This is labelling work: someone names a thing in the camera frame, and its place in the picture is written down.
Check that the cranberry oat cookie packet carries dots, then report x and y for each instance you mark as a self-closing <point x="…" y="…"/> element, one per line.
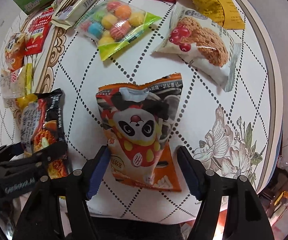
<point x="203" y="44"/>

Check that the orange panda snack bag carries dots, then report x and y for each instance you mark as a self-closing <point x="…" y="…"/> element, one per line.
<point x="137" y="121"/>

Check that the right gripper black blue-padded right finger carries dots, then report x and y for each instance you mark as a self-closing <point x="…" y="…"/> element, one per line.
<point x="245" y="218"/>

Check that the red white snack packet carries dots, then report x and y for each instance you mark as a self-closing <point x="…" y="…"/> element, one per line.
<point x="38" y="31"/>

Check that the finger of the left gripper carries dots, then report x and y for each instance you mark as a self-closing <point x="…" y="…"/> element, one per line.
<point x="7" y="152"/>

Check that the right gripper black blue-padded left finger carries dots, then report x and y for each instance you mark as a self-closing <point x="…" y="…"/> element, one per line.
<point x="40" y="217"/>

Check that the cream chocolate biscuit packet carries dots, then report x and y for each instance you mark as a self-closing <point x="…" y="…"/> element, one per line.
<point x="68" y="12"/>

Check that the black orange noodle packet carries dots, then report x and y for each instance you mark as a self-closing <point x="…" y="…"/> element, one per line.
<point x="41" y="121"/>

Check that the yellow snack packet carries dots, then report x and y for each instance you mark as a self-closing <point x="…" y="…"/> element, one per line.
<point x="222" y="12"/>

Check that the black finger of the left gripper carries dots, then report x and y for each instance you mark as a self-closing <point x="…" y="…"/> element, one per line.
<point x="41" y="158"/>

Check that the colourful candy balls bag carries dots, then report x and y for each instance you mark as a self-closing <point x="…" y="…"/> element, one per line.
<point x="113" y="25"/>

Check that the clear yellow biscuit packet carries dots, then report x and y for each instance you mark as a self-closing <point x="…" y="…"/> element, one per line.
<point x="16" y="84"/>

